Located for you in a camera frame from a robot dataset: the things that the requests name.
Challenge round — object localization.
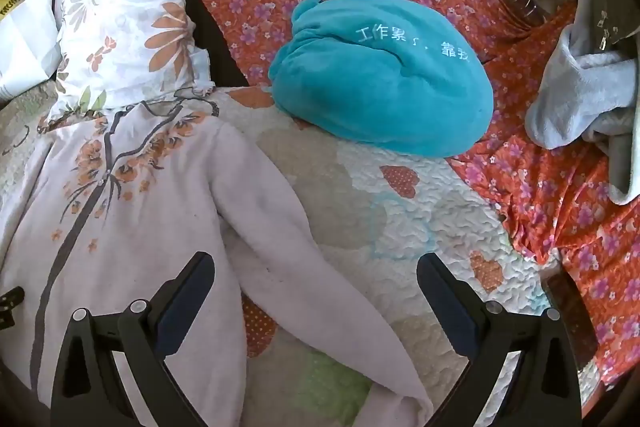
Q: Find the teal plush pillow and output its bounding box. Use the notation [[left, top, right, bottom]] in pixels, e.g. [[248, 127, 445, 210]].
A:
[[267, 0, 495, 159]]

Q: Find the pink floral garment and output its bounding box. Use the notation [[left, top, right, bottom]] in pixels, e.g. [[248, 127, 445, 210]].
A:
[[0, 99, 435, 427]]

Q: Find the white yellow plastic bag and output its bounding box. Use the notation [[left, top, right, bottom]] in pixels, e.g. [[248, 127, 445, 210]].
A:
[[0, 0, 63, 105]]

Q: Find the grey white towel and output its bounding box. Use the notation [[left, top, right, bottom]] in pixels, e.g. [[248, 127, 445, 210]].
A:
[[525, 0, 640, 206]]

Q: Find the white floral pillow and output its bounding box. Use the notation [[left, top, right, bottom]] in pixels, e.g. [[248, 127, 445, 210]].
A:
[[46, 0, 217, 122]]

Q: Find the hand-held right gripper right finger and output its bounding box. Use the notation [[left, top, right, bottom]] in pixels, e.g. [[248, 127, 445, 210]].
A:
[[416, 252, 584, 427]]

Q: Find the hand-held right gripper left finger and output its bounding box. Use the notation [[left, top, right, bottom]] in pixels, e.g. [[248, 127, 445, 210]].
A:
[[50, 251, 216, 427]]

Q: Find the orange floral bedsheet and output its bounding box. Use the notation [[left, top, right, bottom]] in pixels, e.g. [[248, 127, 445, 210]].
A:
[[194, 0, 640, 390]]

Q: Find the quilted heart bedspread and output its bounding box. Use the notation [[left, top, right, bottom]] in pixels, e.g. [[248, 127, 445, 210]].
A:
[[0, 79, 576, 427]]

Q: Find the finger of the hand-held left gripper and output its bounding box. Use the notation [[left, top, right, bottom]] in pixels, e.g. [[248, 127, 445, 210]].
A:
[[0, 285, 25, 334]]

